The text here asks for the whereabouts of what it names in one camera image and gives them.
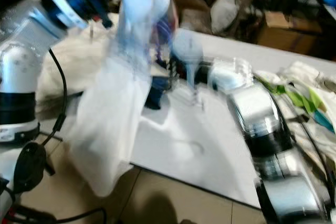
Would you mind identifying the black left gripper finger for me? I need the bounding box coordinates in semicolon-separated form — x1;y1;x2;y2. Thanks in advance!
92;4;114;29

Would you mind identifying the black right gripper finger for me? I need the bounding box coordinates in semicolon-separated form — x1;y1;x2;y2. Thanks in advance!
143;74;170;111

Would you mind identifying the purple plastic hanger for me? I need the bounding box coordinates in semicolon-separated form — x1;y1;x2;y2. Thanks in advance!
151;17;173;67

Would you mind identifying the cream garment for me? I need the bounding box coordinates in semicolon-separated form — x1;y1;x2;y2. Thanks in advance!
46;25;129;117

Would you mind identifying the grey pillow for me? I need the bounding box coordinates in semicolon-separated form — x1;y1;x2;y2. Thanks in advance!
209;0;238;21

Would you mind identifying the brown cardboard box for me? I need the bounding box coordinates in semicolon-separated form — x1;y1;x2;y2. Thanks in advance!
256;10;336;61

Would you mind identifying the white garment with green print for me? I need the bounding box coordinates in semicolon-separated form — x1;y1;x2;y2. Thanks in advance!
252;60;336;175

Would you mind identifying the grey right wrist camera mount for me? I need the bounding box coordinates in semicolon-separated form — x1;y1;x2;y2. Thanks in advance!
168;29;206;110

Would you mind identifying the black floor cable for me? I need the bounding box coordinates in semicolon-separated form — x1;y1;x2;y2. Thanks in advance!
10;207;110;224

